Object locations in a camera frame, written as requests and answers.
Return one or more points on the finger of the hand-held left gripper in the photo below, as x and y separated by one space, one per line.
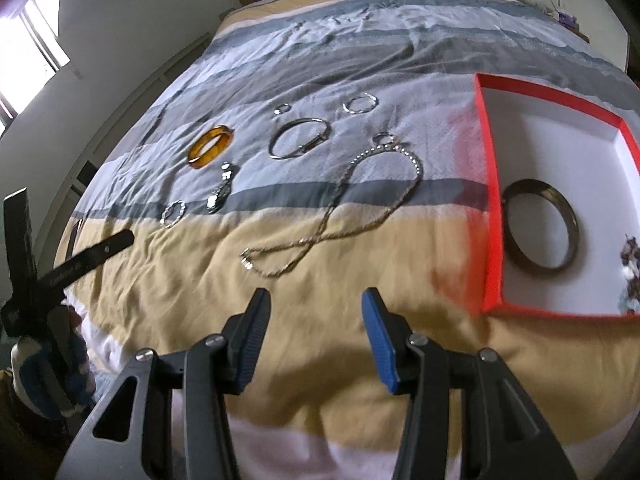
19 240
95 256

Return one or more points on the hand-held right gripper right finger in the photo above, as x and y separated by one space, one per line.
382 355

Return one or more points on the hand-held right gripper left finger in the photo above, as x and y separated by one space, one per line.
250 355

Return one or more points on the twisted silver hoop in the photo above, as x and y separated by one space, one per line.
163 215

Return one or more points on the amber bangle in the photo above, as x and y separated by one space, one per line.
197 160

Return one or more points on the red cardboard box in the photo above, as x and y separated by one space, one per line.
492 210

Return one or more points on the silver clasp bangle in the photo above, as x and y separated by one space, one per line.
310 147

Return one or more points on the window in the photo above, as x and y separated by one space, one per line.
30 45

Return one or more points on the dark bangle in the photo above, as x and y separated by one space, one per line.
570 225

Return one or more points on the striped duvet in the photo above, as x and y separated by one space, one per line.
320 60

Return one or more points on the purple box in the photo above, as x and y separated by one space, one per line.
567 21

